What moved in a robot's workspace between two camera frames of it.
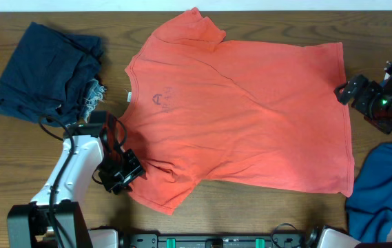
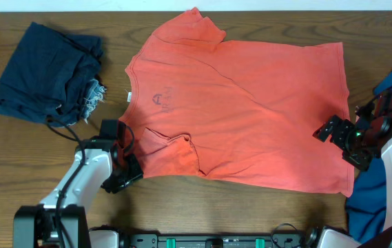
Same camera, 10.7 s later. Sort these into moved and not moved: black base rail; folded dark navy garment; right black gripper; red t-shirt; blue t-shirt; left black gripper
Moved: right black gripper; red t-shirt
Not moved: blue t-shirt; black base rail; folded dark navy garment; left black gripper
